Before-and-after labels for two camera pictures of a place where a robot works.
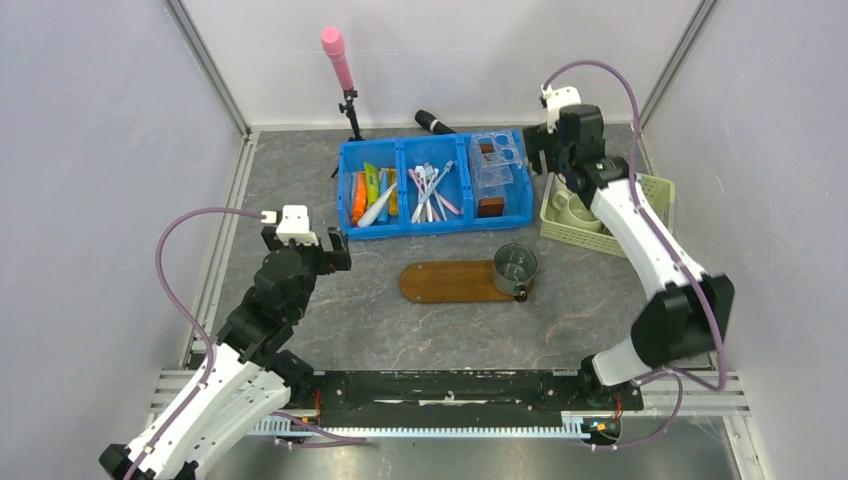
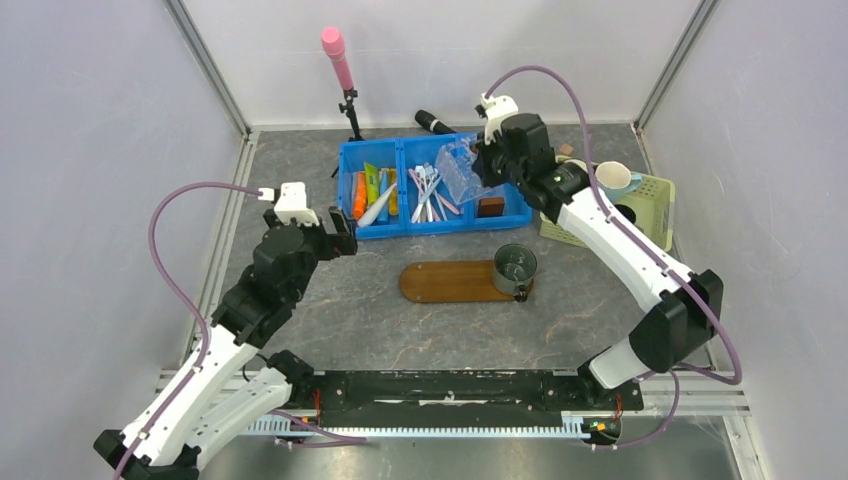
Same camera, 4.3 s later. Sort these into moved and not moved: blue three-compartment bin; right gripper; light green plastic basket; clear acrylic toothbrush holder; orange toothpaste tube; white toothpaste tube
Moved: right gripper; clear acrylic toothbrush holder
Not moved: orange toothpaste tube; blue three-compartment bin; light green plastic basket; white toothpaste tube
